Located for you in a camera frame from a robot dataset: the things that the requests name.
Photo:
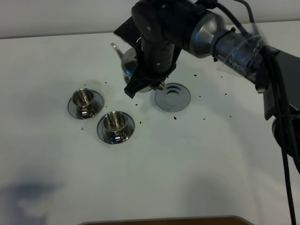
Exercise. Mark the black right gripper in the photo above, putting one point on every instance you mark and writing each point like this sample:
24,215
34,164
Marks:
158,30

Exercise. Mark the stainless steel teapot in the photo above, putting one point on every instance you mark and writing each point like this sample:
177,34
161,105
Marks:
128,61

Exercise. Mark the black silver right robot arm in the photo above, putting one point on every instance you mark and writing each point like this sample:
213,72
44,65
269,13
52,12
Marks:
275,74

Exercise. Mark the steel teapot saucer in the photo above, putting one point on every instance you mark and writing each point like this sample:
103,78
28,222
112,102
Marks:
174,98

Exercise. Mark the far steel cup saucer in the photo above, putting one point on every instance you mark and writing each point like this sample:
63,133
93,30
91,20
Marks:
99,102

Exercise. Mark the steel cup saucer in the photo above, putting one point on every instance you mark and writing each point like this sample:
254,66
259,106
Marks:
99,102
130,129

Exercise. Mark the near steel teacup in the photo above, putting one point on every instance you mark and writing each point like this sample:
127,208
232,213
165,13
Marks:
115,127

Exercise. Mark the steel teacup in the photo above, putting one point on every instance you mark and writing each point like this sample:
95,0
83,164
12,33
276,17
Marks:
84,101
115,127

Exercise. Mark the far steel teacup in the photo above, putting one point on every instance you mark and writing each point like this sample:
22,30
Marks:
84,101

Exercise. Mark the near steel cup saucer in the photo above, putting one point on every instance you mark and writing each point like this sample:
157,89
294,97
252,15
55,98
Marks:
130,129

